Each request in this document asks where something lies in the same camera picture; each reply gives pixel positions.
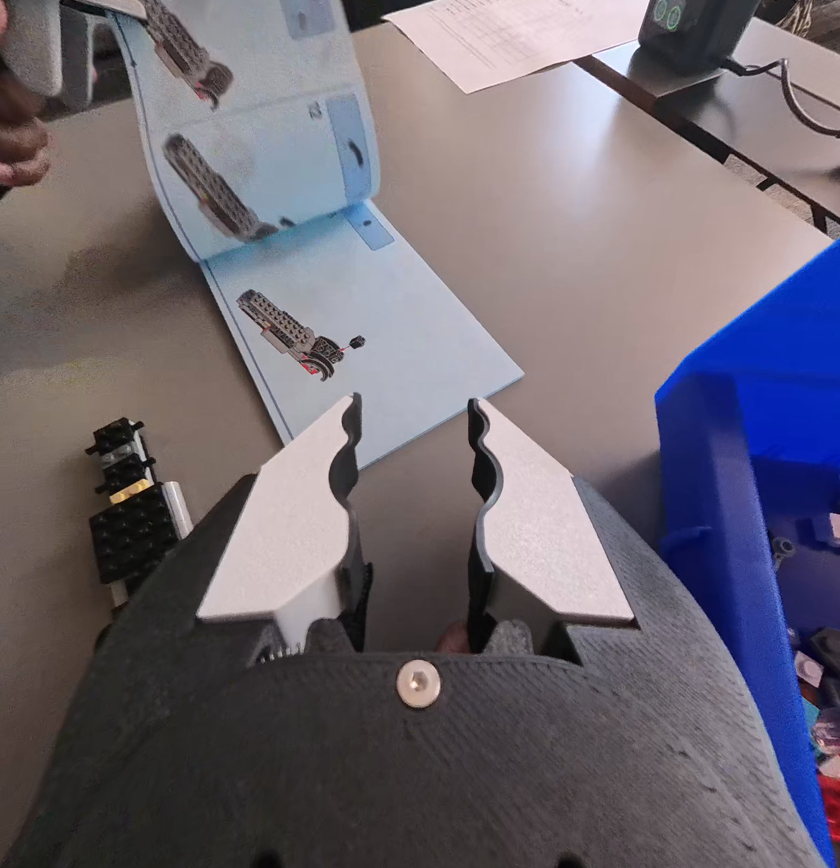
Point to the white paper sheet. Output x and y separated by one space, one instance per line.
501 41

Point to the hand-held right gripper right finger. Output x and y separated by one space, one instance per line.
555 542

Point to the blue plastic bin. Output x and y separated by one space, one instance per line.
718 508

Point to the grey adjoining desk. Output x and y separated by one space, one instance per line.
731 115

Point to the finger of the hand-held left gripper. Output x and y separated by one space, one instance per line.
84 54
37 41

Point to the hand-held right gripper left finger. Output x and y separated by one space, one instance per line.
277 542

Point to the brick instruction booklet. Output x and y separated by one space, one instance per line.
392 305

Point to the grey red brick model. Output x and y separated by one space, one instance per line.
132 536

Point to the pile of small bricks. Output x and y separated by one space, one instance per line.
833 807

